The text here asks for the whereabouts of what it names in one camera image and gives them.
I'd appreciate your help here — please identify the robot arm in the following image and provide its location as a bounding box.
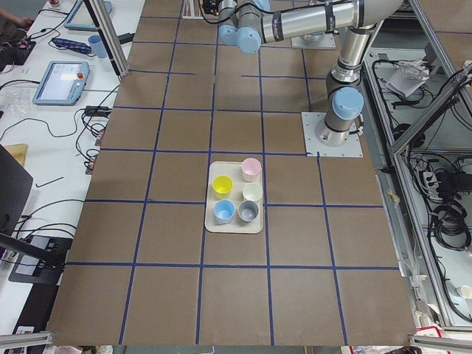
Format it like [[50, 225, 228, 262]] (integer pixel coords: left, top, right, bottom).
[[202, 0, 401, 148]]

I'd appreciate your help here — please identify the yellow plastic cup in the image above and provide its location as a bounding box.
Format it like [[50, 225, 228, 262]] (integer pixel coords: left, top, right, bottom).
[[212, 176, 233, 199]]

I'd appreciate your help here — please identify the pink plastic cup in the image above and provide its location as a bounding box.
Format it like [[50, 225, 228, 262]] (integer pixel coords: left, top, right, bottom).
[[241, 158, 262, 182]]

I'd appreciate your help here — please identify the pale green plastic cup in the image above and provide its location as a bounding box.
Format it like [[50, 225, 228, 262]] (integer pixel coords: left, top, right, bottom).
[[243, 183, 263, 202]]

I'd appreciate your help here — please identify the grey plastic cup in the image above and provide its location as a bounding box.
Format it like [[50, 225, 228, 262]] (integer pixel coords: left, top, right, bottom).
[[237, 200, 259, 223]]

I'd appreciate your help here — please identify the blue cup on desk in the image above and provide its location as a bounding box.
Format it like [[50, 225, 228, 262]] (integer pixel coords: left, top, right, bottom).
[[88, 35, 108, 59]]

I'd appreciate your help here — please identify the cream plastic tray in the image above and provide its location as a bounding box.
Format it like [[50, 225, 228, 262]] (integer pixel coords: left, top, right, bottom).
[[204, 162, 264, 234]]

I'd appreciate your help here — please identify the near teach pendant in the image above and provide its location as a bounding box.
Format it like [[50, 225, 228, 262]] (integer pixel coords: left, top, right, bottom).
[[32, 60, 90, 106]]

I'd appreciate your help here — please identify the teach pendant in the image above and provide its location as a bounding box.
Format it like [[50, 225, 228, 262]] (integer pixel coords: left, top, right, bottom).
[[63, 1, 97, 32], [32, 60, 90, 106]]

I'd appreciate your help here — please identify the blue plaid pouch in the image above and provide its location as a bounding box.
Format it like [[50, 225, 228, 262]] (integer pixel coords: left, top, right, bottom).
[[50, 37, 91, 55]]

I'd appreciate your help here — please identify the black monitor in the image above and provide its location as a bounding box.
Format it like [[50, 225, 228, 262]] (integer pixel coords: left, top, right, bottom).
[[1, 146, 65, 268]]

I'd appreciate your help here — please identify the far teach pendant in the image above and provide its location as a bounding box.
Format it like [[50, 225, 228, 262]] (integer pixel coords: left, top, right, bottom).
[[63, 1, 97, 32]]

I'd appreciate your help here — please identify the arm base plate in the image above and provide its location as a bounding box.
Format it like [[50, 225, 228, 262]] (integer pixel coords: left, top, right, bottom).
[[301, 112, 364, 158], [291, 32, 336, 50]]

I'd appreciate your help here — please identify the white wire cup rack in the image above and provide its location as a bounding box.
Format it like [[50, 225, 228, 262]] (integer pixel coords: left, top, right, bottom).
[[181, 0, 203, 20]]

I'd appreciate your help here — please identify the aluminium frame post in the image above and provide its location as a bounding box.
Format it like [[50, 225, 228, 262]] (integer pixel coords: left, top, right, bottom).
[[84, 0, 130, 78]]

